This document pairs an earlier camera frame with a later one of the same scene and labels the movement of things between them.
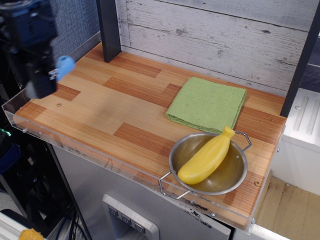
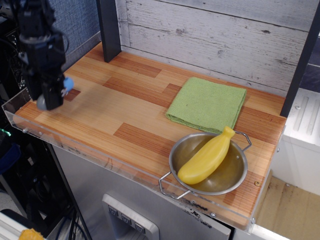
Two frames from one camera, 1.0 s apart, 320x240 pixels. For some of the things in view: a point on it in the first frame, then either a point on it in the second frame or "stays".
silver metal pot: (229, 177) stays
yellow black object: (31, 234) stays
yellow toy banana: (208, 160) stays
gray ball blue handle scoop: (65, 63) → (69, 83)
